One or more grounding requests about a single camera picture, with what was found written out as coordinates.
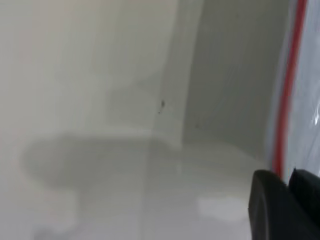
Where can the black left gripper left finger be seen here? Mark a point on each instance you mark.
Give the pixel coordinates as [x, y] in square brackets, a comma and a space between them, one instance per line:
[270, 212]

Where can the clear red-zipper plastic bag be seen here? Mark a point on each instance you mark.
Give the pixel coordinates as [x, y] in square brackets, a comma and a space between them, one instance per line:
[302, 87]

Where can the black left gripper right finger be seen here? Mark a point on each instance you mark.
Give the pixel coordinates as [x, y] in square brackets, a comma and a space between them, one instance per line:
[306, 185]

